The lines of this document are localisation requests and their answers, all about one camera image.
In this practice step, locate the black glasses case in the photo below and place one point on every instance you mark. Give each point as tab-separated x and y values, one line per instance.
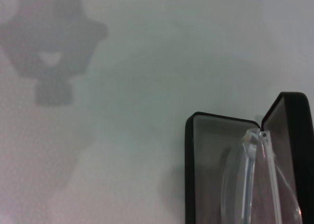
190	172

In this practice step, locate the clear white-framed glasses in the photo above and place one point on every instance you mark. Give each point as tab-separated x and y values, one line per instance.
250	148

